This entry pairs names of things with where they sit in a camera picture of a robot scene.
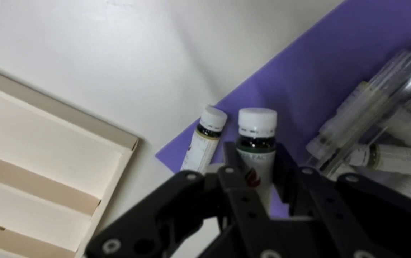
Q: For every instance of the white-capped bottle, yellow label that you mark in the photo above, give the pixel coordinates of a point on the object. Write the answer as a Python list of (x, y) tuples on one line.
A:
[(204, 143)]

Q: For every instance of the wooden slatted tray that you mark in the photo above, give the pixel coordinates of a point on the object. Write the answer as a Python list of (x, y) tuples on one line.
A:
[(40, 157)]

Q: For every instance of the small white vial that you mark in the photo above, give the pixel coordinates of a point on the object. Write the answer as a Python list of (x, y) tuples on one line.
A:
[(349, 118), (395, 157)]

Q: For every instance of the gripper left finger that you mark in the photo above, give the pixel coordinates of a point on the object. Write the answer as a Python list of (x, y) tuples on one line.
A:
[(176, 211)]

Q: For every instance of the white-capped bottle, green label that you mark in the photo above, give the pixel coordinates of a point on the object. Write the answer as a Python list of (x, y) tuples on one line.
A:
[(257, 143)]

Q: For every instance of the purple mat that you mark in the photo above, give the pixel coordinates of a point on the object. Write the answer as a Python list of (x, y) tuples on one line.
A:
[(309, 75)]

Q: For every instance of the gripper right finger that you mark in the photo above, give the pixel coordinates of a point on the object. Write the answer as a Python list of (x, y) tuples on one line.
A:
[(349, 211)]

